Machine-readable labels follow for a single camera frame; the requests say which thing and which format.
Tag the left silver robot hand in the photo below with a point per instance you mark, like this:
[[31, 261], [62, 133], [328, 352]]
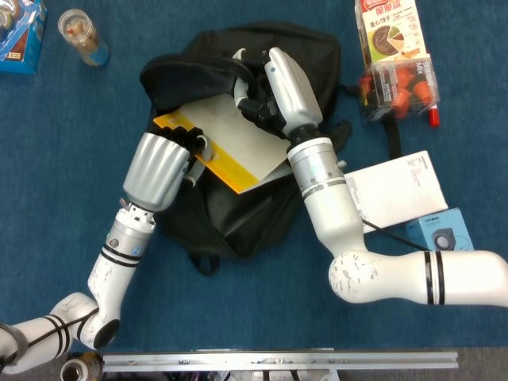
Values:
[[158, 170]]

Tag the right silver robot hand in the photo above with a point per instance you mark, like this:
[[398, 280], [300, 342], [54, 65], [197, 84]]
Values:
[[291, 91]]

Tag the yellow and white book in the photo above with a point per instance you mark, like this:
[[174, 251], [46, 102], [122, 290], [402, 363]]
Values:
[[238, 139]]

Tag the black backpack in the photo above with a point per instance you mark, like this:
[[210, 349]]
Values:
[[222, 222]]

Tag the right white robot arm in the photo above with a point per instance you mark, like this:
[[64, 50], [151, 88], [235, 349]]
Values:
[[337, 222]]

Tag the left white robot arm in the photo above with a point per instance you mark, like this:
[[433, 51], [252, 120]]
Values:
[[111, 274]]

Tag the clear box with orange cups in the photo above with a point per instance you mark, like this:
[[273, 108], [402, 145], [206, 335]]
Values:
[[397, 89]]

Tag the white red cake mix box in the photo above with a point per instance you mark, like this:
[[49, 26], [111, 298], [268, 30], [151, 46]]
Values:
[[391, 35]]

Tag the red marker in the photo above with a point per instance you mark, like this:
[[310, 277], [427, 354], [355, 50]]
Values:
[[433, 117]]

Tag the white flat box green edge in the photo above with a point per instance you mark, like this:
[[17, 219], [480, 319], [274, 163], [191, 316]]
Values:
[[401, 186]]

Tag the clear tube with blue base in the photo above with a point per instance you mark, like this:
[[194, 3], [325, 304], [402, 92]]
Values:
[[85, 39]]

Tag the blue snack box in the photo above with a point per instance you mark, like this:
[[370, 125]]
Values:
[[20, 43]]

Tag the light blue speaker box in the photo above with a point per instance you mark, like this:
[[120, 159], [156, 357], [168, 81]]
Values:
[[448, 230]]

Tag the tape roll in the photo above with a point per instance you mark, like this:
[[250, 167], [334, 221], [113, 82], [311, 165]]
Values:
[[77, 371]]

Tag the aluminium rail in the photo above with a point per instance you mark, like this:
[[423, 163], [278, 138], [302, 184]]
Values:
[[278, 362]]

